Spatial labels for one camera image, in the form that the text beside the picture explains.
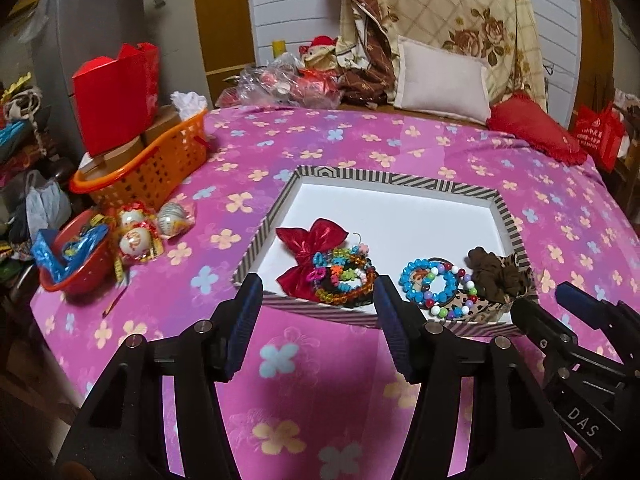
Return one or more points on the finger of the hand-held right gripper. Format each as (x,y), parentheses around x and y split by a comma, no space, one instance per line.
(537,322)
(575,297)

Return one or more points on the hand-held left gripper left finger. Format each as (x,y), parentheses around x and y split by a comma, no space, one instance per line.
(245,325)

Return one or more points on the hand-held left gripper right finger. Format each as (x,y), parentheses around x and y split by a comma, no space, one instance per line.
(395,325)

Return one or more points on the black scrunchie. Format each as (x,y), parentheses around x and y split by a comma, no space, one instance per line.
(340,287)

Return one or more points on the striped cardboard box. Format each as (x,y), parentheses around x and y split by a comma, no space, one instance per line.
(400,210)

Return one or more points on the leopard print scrunchie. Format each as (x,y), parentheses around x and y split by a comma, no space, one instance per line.
(475,310)

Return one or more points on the brown scrunchie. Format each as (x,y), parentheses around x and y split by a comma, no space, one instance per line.
(495,275)

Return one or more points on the red satin bow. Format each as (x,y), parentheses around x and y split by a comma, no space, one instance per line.
(305,245)

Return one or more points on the wrapped ornament balls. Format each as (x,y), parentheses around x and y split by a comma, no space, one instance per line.
(172,220)

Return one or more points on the thin red stick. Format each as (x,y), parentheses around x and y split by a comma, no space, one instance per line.
(112,304)

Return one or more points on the white round ornament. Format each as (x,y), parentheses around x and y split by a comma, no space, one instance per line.
(135,242)
(132,217)

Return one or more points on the red shopping bag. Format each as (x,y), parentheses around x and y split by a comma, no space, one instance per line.
(597,135)

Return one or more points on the red plastic bowl basket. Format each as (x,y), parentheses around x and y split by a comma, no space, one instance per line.
(85,270)

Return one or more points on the pink flowered blanket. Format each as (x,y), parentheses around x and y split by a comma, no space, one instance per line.
(400,150)

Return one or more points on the red fringed pillow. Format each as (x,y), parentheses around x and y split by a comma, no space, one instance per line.
(530,125)

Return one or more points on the orange plastic basket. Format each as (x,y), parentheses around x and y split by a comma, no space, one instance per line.
(150,170)

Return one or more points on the blue foil wrapper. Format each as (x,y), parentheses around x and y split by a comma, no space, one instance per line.
(50,255)

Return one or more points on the brown cardboard box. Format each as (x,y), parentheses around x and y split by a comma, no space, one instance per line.
(160,125)
(115,152)

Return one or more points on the white tissue paper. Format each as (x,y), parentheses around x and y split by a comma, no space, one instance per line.
(187,102)

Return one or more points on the white plastic bag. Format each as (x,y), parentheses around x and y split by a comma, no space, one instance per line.
(47,205)

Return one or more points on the clear plastic bag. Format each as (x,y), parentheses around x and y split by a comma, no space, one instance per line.
(270,82)

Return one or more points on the white pillow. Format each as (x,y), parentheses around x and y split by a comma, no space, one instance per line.
(440,80)

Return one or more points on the red paper bag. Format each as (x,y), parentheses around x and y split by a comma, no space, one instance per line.
(115,100)

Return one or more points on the red plush toy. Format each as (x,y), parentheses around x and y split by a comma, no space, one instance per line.
(320,52)

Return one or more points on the brown wooden door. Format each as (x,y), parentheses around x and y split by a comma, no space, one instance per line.
(222,20)

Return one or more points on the cream floral quilt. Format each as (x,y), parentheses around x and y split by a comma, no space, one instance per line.
(450,0)

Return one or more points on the grey refrigerator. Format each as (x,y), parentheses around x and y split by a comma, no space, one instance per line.
(85,10)

